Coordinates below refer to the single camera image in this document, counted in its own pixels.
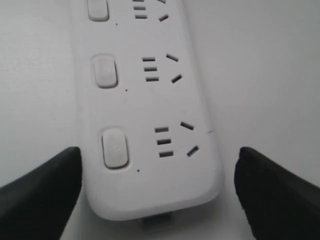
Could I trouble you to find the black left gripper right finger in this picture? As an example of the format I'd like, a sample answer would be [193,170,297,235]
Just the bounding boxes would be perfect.
[234,147,320,240]

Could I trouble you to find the white five-outlet power strip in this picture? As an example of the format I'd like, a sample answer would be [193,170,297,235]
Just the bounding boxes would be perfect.
[70,0,223,222]

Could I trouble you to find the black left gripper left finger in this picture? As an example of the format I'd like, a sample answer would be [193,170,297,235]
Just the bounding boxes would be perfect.
[0,146,82,240]

